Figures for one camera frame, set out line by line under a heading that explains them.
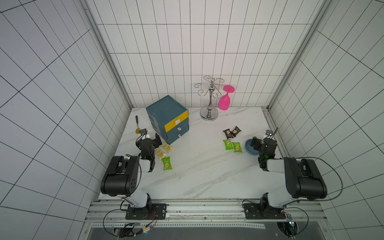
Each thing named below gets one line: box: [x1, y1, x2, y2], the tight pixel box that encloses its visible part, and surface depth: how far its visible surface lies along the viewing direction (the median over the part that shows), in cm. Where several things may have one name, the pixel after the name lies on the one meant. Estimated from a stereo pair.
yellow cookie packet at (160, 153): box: [154, 147, 168, 161], surface depth 94 cm
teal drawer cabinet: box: [146, 95, 190, 145], surface depth 92 cm
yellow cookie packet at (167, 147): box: [161, 141, 174, 153], surface depth 97 cm
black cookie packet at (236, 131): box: [232, 126, 242, 138], surface depth 105 cm
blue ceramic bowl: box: [245, 139, 260, 156], surface depth 92 cm
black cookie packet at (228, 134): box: [222, 128, 234, 140], surface depth 105 cm
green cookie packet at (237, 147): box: [232, 142, 242, 153], surface depth 99 cm
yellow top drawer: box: [164, 110, 189, 133], surface depth 87 cm
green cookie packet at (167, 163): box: [161, 156, 173, 171], surface depth 91 cm
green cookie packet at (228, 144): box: [223, 139, 234, 150], surface depth 99 cm
